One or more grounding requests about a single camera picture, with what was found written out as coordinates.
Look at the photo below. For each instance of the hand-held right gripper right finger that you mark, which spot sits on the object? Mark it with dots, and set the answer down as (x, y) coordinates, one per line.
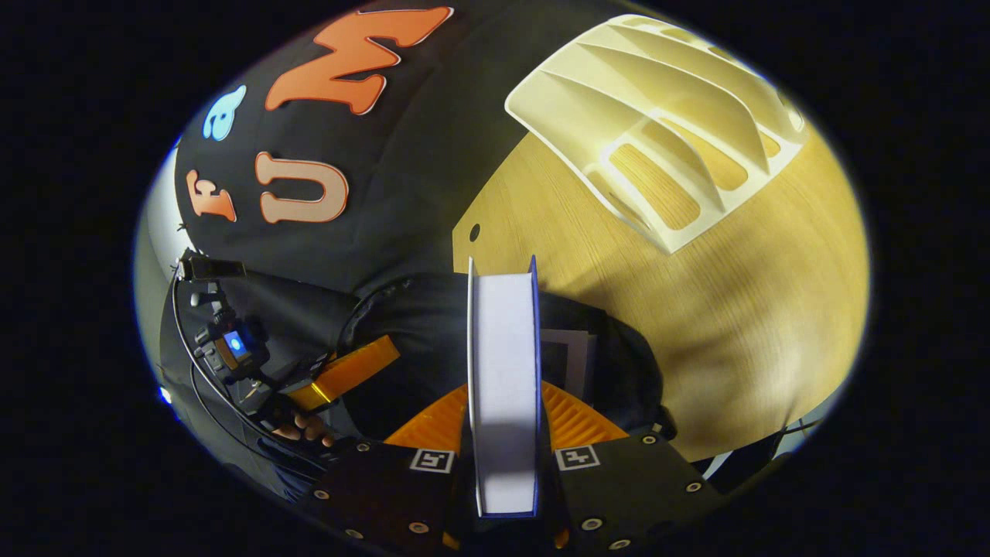
(626, 495)

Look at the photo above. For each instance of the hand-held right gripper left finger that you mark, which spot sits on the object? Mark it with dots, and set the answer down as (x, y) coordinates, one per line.
(387, 495)

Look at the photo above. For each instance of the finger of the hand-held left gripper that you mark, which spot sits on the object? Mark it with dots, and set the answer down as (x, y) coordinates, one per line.
(348, 371)

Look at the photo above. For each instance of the black schoolbag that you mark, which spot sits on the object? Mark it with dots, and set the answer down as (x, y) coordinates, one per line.
(418, 333)

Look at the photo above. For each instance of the white spine book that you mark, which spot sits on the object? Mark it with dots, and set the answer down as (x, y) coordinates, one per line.
(568, 363)

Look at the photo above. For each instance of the blue cover book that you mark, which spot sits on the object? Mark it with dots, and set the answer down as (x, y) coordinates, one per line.
(504, 387)

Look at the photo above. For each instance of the white bookshelf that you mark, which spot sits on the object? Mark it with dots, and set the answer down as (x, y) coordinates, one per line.
(619, 100)

